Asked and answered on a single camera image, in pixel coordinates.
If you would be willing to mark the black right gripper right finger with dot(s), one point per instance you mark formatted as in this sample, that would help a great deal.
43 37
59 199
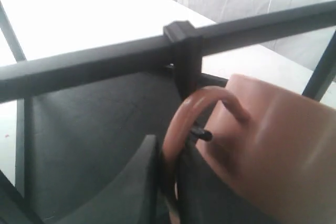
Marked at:
204 198

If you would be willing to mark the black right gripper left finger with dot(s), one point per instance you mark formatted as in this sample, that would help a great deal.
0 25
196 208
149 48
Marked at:
132 197

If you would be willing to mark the pink ceramic mug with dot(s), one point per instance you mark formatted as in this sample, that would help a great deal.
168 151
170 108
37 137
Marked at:
274 147

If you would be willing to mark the black rack hook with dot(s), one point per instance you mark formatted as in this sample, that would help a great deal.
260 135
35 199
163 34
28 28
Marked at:
187 59

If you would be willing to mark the black metal shelf rack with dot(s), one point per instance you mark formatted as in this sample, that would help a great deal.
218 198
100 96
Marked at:
85 113

